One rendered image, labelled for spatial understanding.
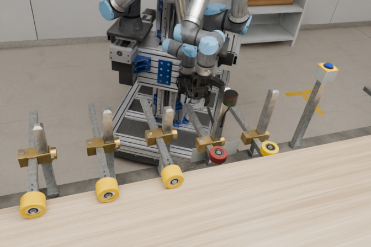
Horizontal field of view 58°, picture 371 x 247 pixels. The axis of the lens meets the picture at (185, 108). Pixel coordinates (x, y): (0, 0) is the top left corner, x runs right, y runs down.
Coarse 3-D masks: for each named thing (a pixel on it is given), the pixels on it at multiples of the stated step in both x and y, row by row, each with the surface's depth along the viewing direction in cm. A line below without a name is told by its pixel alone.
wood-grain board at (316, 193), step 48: (336, 144) 159; (144, 192) 127; (192, 192) 129; (240, 192) 131; (288, 192) 134; (336, 192) 136; (0, 240) 107; (48, 240) 108; (96, 240) 110; (144, 240) 112; (192, 240) 113; (240, 240) 115; (288, 240) 117; (336, 240) 119
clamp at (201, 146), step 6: (198, 138) 157; (204, 138) 158; (210, 138) 158; (222, 138) 159; (198, 144) 156; (204, 144) 155; (216, 144) 158; (222, 144) 158; (198, 150) 157; (204, 150) 157
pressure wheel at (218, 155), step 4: (212, 148) 148; (216, 148) 148; (220, 148) 148; (224, 148) 149; (212, 152) 146; (216, 152) 146; (220, 152) 147; (224, 152) 147; (212, 156) 144; (216, 156) 144; (220, 156) 145; (224, 156) 145; (212, 160) 146; (216, 160) 144; (220, 160) 144; (224, 160) 146
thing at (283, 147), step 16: (368, 128) 204; (288, 144) 185; (304, 144) 187; (320, 144) 188; (240, 160) 172; (128, 176) 157; (144, 176) 158; (160, 176) 159; (48, 192) 143; (64, 192) 146; (80, 192) 147; (0, 208) 137
